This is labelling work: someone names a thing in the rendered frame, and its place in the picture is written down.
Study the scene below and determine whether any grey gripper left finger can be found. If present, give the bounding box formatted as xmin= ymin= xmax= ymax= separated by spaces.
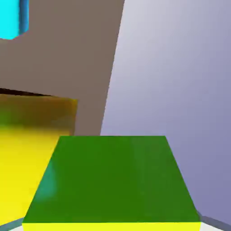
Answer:
xmin=0 ymin=217 xmax=24 ymax=231

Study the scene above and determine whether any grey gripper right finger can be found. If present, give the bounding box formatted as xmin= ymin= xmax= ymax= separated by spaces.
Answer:
xmin=197 ymin=210 xmax=231 ymax=231

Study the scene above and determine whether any small green cube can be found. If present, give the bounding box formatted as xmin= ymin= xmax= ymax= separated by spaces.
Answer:
xmin=21 ymin=135 xmax=202 ymax=231

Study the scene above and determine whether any small cyan cube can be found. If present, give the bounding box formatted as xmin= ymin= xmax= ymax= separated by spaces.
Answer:
xmin=0 ymin=0 xmax=30 ymax=41

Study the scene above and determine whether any large yellow box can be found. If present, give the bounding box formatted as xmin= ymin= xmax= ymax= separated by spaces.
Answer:
xmin=0 ymin=92 xmax=79 ymax=227

